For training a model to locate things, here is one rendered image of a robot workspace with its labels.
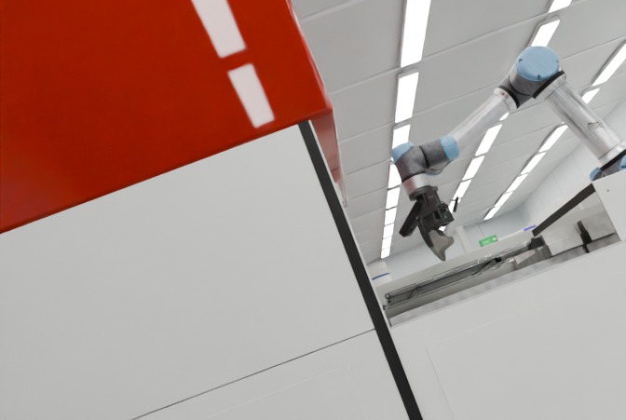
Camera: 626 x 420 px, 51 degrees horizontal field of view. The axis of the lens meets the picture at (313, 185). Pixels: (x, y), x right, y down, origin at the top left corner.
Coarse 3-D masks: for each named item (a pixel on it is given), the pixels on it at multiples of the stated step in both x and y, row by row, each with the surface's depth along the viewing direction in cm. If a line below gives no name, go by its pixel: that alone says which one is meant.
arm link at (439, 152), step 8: (448, 136) 194; (424, 144) 194; (432, 144) 193; (440, 144) 192; (448, 144) 192; (456, 144) 192; (424, 152) 192; (432, 152) 192; (440, 152) 192; (448, 152) 192; (456, 152) 193; (432, 160) 192; (440, 160) 193; (448, 160) 194; (432, 168) 201; (440, 168) 200
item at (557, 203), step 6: (558, 198) 974; (564, 198) 974; (552, 204) 991; (558, 204) 972; (564, 204) 971; (546, 210) 1030; (552, 210) 1001; (540, 216) 1065; (546, 216) 1039; (534, 222) 1108; (540, 222) 1075
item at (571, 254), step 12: (564, 252) 158; (576, 252) 158; (540, 264) 158; (552, 264) 157; (504, 276) 158; (516, 276) 158; (480, 288) 158; (492, 288) 157; (444, 300) 157; (456, 300) 157; (408, 312) 157; (420, 312) 157; (396, 324) 157
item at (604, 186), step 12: (600, 180) 141; (612, 180) 140; (624, 180) 140; (600, 192) 140; (612, 192) 140; (624, 192) 140; (612, 204) 139; (624, 204) 139; (612, 216) 138; (624, 216) 138; (624, 228) 138
